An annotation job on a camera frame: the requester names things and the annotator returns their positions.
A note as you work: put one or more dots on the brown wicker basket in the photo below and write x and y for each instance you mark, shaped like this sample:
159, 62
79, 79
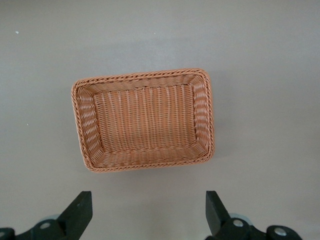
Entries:
145, 120

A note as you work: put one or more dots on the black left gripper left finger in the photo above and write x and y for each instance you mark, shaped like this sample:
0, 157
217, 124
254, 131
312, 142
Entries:
70, 222

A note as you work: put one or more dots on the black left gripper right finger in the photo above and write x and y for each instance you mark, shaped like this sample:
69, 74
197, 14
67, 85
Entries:
222, 225

